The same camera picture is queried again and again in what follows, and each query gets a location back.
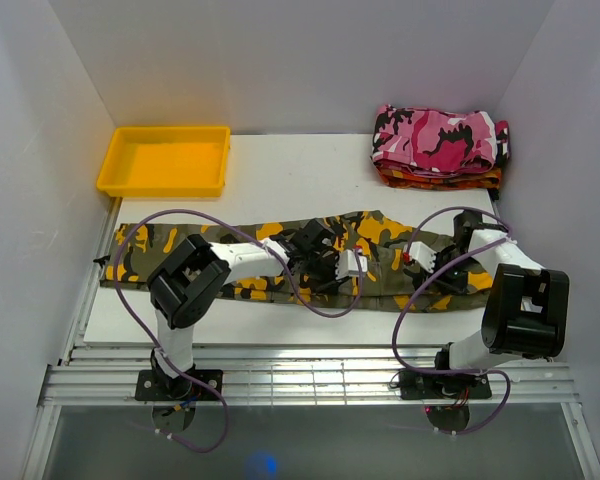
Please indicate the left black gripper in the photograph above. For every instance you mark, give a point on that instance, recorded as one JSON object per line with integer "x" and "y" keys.
{"x": 331, "y": 284}

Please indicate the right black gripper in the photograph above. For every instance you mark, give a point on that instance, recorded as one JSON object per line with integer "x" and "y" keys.
{"x": 456, "y": 286}

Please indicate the yellow green camouflage trousers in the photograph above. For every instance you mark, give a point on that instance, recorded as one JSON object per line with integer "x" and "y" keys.
{"x": 137, "y": 250}

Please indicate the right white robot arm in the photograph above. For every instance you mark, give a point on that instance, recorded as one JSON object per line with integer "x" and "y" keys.
{"x": 526, "y": 310}

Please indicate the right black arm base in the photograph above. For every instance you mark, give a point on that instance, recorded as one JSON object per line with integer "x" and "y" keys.
{"x": 427, "y": 386}

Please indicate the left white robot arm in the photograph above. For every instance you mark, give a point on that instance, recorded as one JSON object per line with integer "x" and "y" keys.
{"x": 183, "y": 287}

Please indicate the orange camouflage folded trousers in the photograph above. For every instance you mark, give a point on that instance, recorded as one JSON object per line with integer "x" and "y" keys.
{"x": 402, "y": 179}

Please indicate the pink camouflage folded trousers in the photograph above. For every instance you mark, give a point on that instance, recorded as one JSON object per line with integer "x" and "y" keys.
{"x": 432, "y": 143}

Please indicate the yellow plastic tray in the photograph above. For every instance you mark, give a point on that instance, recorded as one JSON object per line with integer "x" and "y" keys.
{"x": 165, "y": 162}

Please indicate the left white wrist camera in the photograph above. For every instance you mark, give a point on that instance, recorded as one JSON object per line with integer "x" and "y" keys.
{"x": 351, "y": 263}

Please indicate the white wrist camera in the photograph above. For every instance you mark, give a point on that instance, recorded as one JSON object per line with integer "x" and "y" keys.
{"x": 421, "y": 254}
{"x": 351, "y": 263}

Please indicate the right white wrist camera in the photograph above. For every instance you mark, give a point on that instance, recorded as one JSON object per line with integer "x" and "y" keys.
{"x": 421, "y": 254}

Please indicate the aluminium rail frame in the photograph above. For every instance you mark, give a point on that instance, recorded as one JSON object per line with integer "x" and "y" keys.
{"x": 272, "y": 355}

